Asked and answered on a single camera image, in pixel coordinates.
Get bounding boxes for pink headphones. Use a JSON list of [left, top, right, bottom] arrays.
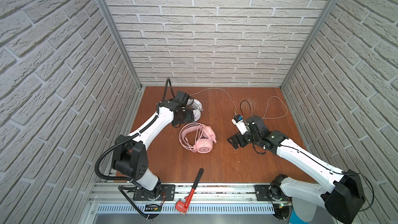
[[178, 122, 217, 154]]

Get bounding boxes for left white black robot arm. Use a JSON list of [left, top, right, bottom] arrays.
[[112, 91, 194, 200]]

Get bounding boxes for red black pipe wrench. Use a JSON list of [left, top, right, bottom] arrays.
[[175, 168, 204, 215]]

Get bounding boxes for white headphones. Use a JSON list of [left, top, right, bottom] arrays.
[[187, 99, 203, 115]]

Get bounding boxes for grey gloved hand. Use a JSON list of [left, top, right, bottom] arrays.
[[292, 197, 317, 223]]

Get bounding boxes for black corrugated cable conduit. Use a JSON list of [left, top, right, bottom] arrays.
[[94, 77, 176, 220]]

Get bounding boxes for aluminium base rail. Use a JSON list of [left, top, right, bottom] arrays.
[[88, 183, 294, 215]]

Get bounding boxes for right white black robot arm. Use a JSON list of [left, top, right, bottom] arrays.
[[228, 115, 366, 224]]

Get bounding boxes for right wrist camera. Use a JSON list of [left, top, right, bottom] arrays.
[[232, 115, 249, 135]]

